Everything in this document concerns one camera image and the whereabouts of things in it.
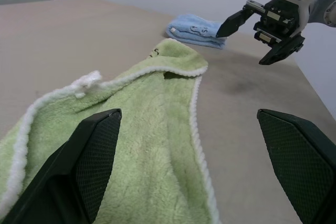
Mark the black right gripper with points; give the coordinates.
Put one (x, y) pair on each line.
(281, 16)

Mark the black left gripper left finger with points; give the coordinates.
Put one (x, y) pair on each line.
(68, 171)

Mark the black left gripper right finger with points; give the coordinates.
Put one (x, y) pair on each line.
(307, 161)

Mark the green towel with white trim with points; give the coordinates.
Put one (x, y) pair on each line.
(157, 129)

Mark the blue cloth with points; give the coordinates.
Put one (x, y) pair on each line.
(189, 24)

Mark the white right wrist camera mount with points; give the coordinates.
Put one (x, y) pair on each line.
(304, 9)

